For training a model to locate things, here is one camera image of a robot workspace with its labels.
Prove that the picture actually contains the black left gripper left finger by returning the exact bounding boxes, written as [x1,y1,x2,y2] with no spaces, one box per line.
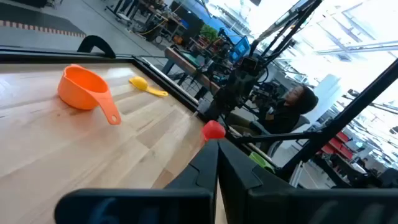
[54,139,219,224]

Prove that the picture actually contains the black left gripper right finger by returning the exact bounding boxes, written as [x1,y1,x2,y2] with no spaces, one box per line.
[218,139,398,224]

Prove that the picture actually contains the green plastic measuring cup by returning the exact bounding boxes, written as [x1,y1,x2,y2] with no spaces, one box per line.
[248,151,276,174]

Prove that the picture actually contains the red plastic measuring cup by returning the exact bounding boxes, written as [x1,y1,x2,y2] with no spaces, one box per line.
[200,119,226,142]

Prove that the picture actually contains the yellow plastic measuring cup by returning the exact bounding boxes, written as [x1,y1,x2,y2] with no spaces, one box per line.
[129,76,169,98]

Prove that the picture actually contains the orange plastic measuring cup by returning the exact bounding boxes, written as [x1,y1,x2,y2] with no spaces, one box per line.
[57,63,122,126]

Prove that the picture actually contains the laptop with blue screen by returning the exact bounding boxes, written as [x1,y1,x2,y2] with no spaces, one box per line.
[228,35,251,63]

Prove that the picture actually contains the person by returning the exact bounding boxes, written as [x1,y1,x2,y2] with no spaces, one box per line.
[228,85,320,153]

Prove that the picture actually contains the wooden background table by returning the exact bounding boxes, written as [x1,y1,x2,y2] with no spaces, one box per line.
[164,46,218,94]

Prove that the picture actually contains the green leafy plant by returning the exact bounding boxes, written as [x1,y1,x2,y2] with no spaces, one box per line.
[198,24,220,43]

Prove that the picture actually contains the grey office chair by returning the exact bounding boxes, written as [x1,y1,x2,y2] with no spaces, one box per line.
[248,114,312,156]

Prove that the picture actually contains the red storage bins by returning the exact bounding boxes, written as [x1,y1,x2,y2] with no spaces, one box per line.
[320,130,354,158]

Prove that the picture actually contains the black mat with striped edge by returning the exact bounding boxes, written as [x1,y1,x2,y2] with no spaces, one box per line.
[0,2,87,39]

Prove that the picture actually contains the black hook-shaped mount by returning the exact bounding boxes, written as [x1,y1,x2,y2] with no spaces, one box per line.
[76,34,117,59]

